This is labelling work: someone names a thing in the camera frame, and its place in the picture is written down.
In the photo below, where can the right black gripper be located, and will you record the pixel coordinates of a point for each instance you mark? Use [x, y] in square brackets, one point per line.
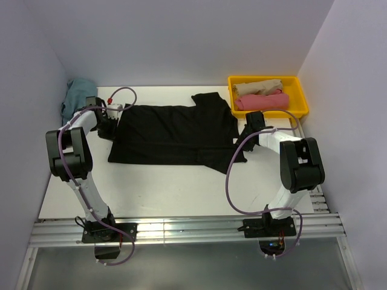
[247, 128]

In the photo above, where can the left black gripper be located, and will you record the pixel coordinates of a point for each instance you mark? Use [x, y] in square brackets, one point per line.
[110, 135]

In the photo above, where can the black t-shirt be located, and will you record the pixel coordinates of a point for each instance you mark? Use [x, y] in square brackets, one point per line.
[199, 135]

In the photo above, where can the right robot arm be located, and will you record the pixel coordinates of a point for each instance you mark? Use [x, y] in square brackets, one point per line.
[300, 165]

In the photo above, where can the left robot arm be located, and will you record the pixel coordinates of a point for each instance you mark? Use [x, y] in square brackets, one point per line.
[70, 157]

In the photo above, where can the blue crumpled t-shirt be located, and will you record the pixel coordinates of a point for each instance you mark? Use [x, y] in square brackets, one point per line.
[78, 90]

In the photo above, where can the pink rolled t-shirt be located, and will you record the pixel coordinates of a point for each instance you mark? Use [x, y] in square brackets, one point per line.
[253, 102]

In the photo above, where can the yellow plastic bin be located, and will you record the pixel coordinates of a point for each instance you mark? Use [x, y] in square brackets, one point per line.
[291, 86]

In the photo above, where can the beige rolled t-shirt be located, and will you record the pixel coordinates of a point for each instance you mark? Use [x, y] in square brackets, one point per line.
[265, 87]

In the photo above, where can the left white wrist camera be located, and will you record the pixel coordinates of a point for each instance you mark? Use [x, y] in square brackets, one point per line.
[113, 110]

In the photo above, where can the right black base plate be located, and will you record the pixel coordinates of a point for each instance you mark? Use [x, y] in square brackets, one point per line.
[266, 226]

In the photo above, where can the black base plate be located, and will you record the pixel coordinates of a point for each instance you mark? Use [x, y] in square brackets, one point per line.
[94, 232]
[266, 226]

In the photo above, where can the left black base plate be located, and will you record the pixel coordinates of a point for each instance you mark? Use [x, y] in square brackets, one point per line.
[94, 232]

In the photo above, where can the aluminium mounting rail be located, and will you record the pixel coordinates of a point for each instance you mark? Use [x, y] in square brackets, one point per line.
[65, 233]

